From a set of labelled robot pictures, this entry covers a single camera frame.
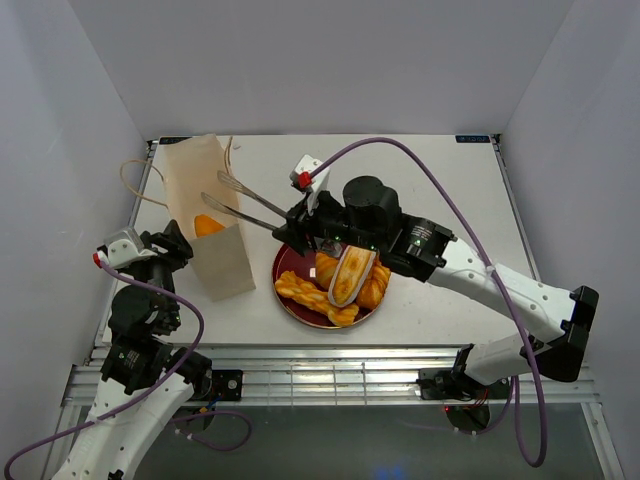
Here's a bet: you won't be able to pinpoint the round orange bun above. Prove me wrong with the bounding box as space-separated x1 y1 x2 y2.
194 214 225 238

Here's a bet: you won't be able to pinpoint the long braided pastry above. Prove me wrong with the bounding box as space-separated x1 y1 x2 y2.
356 258 391 310

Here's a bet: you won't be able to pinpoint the metal tongs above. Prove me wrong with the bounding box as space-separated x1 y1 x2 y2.
200 171 286 232

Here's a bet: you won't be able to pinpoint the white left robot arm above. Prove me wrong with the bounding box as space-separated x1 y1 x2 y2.
55 221 212 479

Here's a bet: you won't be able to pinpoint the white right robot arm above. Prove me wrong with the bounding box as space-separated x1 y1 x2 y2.
272 176 599 388

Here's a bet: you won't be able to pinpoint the long white-edged bread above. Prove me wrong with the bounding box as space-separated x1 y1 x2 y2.
328 246 377 308

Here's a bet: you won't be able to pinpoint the small croissant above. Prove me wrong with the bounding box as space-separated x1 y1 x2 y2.
315 252 339 291

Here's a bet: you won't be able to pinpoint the dark red round plate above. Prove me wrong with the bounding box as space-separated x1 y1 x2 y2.
271 246 381 329

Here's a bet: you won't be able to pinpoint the small twisted pastry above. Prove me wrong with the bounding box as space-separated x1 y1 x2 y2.
274 271 359 327

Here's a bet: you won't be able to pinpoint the blue label sticker left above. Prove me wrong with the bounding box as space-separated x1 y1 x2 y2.
158 137 186 145

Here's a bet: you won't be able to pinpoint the blue label sticker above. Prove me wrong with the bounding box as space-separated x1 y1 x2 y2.
455 135 491 144
158 137 186 145

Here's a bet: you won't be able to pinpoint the blue label sticker right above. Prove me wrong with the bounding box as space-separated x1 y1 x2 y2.
455 135 491 144

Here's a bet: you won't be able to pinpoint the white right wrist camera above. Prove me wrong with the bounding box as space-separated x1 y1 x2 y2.
289 154 330 215

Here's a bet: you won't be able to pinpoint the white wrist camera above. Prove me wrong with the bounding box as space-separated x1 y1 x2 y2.
289 154 330 215
93 227 157 270

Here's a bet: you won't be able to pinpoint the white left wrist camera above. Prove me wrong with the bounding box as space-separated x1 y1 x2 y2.
93 227 157 270

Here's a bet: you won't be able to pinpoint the aluminium frame rail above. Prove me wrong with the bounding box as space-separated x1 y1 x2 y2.
62 346 600 407

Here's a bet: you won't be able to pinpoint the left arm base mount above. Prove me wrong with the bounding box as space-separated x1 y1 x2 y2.
198 369 244 402

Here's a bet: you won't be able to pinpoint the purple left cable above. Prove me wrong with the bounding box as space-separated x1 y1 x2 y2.
4 262 206 480

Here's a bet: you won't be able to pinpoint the purple cable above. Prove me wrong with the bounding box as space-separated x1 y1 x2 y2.
307 137 549 468
4 262 206 480

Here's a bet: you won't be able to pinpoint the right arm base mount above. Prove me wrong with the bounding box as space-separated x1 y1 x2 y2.
415 368 484 401

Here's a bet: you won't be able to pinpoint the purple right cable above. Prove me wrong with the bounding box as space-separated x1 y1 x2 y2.
307 137 549 468

